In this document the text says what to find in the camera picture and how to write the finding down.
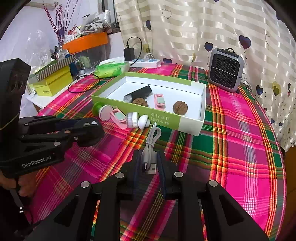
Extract green white spool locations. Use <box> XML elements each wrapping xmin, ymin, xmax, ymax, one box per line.
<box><xmin>92</xmin><ymin>102</ymin><xmax>113</xmax><ymax>122</ymax></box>

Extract small pink clip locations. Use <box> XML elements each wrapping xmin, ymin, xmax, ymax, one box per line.
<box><xmin>110</xmin><ymin>108</ymin><xmax>127</xmax><ymax>130</ymax></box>

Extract brown walnut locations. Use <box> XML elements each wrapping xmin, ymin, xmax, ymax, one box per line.
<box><xmin>132</xmin><ymin>98</ymin><xmax>148</xmax><ymax>107</ymax></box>
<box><xmin>173</xmin><ymin>101</ymin><xmax>188</xmax><ymax>115</ymax></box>

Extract white usb cable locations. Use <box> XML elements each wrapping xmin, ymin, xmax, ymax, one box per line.
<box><xmin>140</xmin><ymin>122</ymin><xmax>162</xmax><ymax>175</ymax></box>

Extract black handheld device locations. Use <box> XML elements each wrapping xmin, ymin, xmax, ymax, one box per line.
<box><xmin>123</xmin><ymin>85</ymin><xmax>152</xmax><ymax>103</ymax></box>

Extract large pink clip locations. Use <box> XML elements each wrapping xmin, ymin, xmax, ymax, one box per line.
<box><xmin>154</xmin><ymin>94</ymin><xmax>166</xmax><ymax>110</ymax></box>

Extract black round disc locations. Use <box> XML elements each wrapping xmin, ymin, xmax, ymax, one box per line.
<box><xmin>73</xmin><ymin>118</ymin><xmax>105</xmax><ymax>147</ymax></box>

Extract person left hand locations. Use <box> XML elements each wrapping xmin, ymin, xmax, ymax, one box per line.
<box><xmin>0</xmin><ymin>171</ymin><xmax>38</xmax><ymax>197</ymax></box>

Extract yellow cardboard box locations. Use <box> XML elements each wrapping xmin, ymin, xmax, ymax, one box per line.
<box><xmin>32</xmin><ymin>65</ymin><xmax>72</xmax><ymax>97</ymax></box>

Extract striped gift box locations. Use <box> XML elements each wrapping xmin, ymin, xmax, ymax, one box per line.
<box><xmin>28</xmin><ymin>55</ymin><xmax>77</xmax><ymax>83</ymax></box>

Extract white round knob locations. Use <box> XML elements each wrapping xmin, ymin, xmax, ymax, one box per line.
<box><xmin>138</xmin><ymin>114</ymin><xmax>151</xmax><ymax>130</ymax></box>

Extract green tissue pack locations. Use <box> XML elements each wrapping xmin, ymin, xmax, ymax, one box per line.
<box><xmin>93</xmin><ymin>62</ymin><xmax>130</xmax><ymax>78</ymax></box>

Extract plaid bed cover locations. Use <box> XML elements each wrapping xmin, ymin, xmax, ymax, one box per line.
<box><xmin>25</xmin><ymin>63</ymin><xmax>287</xmax><ymax>241</ymax></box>

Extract orange lid storage bin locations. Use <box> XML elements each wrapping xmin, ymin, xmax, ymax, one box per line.
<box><xmin>62</xmin><ymin>32</ymin><xmax>108</xmax><ymax>70</ymax></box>

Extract white power strip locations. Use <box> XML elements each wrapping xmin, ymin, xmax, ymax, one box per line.
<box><xmin>129</xmin><ymin>59</ymin><xmax>162</xmax><ymax>68</ymax></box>

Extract black power adapter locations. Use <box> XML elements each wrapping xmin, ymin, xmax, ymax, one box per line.
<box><xmin>123</xmin><ymin>48</ymin><xmax>135</xmax><ymax>61</ymax></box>

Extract green white cardboard box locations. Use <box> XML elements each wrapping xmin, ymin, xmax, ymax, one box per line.
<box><xmin>91</xmin><ymin>72</ymin><xmax>206</xmax><ymax>136</ymax></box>

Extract purple flower branches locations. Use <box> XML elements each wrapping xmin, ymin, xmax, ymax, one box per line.
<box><xmin>42</xmin><ymin>0</ymin><xmax>79</xmax><ymax>44</ymax></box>

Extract white work gloves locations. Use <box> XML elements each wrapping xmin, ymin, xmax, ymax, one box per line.
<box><xmin>80</xmin><ymin>16</ymin><xmax>112</xmax><ymax>36</ymax></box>

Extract heart patterned curtain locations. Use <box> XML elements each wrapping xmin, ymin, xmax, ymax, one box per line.
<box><xmin>115</xmin><ymin>0</ymin><xmax>295</xmax><ymax>150</ymax></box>

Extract grey mini desk fan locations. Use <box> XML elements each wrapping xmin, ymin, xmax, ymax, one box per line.
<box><xmin>208</xmin><ymin>48</ymin><xmax>244</xmax><ymax>93</ymax></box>

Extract black cable on table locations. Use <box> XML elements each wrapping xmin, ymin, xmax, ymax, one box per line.
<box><xmin>67</xmin><ymin>72</ymin><xmax>101</xmax><ymax>94</ymax></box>

